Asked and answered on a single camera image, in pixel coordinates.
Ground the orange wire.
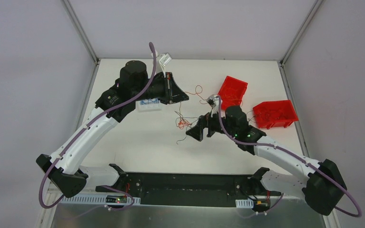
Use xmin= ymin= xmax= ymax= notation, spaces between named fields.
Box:
xmin=221 ymin=85 xmax=244 ymax=106
xmin=174 ymin=85 xmax=210 ymax=130

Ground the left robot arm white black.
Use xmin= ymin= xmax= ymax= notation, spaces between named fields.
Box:
xmin=36 ymin=60 xmax=189 ymax=198

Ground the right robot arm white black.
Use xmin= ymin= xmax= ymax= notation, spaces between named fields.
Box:
xmin=186 ymin=106 xmax=347 ymax=216

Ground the white plastic tray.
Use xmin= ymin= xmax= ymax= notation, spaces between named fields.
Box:
xmin=136 ymin=98 xmax=163 ymax=112

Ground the far red plastic bin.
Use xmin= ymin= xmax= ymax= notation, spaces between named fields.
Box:
xmin=218 ymin=76 xmax=248 ymax=110

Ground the red plastic bin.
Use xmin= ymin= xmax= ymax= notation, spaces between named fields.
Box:
xmin=218 ymin=76 xmax=248 ymax=110
xmin=253 ymin=100 xmax=299 ymax=129

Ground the near red plastic bin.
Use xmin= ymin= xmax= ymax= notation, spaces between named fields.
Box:
xmin=253 ymin=100 xmax=299 ymax=129

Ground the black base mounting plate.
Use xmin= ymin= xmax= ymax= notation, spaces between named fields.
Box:
xmin=112 ymin=172 xmax=267 ymax=208

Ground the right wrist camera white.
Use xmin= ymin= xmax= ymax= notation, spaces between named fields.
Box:
xmin=206 ymin=95 xmax=222 ymax=112

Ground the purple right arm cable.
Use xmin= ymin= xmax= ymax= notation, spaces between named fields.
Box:
xmin=216 ymin=96 xmax=363 ymax=218

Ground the right white slotted cable duct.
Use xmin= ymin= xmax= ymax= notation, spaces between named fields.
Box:
xmin=235 ymin=199 xmax=254 ymax=209

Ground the white slotted cable duct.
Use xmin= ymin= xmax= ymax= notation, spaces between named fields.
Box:
xmin=235 ymin=199 xmax=254 ymax=209
xmin=60 ymin=194 xmax=141 ymax=206

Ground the left white slotted cable duct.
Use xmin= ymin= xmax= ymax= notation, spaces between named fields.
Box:
xmin=60 ymin=194 xmax=141 ymax=206

